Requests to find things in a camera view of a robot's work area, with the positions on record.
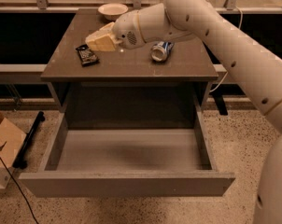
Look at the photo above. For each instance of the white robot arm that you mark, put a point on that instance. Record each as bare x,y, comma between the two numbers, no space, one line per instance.
256,70

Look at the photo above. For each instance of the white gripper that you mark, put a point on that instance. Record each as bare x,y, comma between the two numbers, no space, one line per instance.
126,31

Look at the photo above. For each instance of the cardboard box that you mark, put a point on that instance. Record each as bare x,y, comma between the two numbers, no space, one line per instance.
11,139

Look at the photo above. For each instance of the blue crushed soda can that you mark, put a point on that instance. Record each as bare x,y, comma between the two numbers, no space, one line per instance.
161,51

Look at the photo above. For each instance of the open grey top drawer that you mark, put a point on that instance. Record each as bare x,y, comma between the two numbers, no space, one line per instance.
129,142

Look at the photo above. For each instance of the black table leg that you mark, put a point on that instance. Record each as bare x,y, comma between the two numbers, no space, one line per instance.
217,95

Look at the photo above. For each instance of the grey drawer cabinet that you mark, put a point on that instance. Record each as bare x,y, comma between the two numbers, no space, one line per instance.
122,66

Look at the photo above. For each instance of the black bar on floor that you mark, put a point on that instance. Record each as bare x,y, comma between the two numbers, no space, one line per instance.
20,161

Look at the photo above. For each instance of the white ceramic bowl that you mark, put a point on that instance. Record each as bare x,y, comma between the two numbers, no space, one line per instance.
112,11

